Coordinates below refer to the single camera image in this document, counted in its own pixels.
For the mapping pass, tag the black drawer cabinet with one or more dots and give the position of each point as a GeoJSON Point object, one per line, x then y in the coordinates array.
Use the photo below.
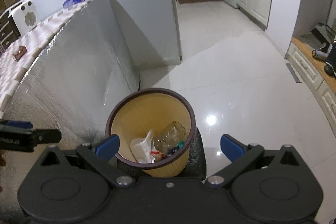
{"type": "Point", "coordinates": [9, 32]}

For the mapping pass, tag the white tissue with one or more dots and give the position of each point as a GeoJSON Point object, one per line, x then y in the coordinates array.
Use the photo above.
{"type": "Point", "coordinates": [141, 148]}

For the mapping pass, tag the teal plastic lid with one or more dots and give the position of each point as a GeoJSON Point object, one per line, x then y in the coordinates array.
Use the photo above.
{"type": "Point", "coordinates": [181, 143]}

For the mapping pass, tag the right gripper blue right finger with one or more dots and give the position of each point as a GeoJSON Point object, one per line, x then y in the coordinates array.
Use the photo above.
{"type": "Point", "coordinates": [232, 148]}

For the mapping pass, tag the silver insulation table side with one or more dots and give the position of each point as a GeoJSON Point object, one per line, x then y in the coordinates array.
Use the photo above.
{"type": "Point", "coordinates": [77, 80]}

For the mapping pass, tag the white low drawer bench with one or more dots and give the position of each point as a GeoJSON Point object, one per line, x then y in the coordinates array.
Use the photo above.
{"type": "Point", "coordinates": [312, 72]}

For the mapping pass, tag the red cigarette box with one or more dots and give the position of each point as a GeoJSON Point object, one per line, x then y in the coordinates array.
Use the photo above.
{"type": "Point", "coordinates": [19, 53]}

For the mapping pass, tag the white plastic bag red print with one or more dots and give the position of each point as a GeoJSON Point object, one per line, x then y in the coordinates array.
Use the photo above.
{"type": "Point", "coordinates": [158, 156]}

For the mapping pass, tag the white space heater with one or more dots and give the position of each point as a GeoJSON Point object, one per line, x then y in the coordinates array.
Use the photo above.
{"type": "Point", "coordinates": [24, 17]}

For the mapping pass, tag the blue purple plastic bag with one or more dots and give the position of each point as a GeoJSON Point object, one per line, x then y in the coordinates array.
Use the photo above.
{"type": "Point", "coordinates": [70, 3]}

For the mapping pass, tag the person's left hand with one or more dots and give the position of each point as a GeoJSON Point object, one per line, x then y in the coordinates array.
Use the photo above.
{"type": "Point", "coordinates": [2, 158]}

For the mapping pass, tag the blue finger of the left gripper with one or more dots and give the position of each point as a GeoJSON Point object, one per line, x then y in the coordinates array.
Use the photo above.
{"type": "Point", "coordinates": [20, 124]}

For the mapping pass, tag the checkered brown white tablecloth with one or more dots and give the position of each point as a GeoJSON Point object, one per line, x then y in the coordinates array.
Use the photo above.
{"type": "Point", "coordinates": [35, 41]}

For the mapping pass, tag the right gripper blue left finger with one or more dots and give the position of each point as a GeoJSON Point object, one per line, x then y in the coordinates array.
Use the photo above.
{"type": "Point", "coordinates": [108, 147]}

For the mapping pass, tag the crushed blue Pepsi can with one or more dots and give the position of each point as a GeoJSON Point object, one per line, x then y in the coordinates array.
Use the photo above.
{"type": "Point", "coordinates": [172, 151]}

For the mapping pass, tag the clear plastic water bottle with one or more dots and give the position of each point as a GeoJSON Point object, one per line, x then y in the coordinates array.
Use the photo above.
{"type": "Point", "coordinates": [171, 135]}

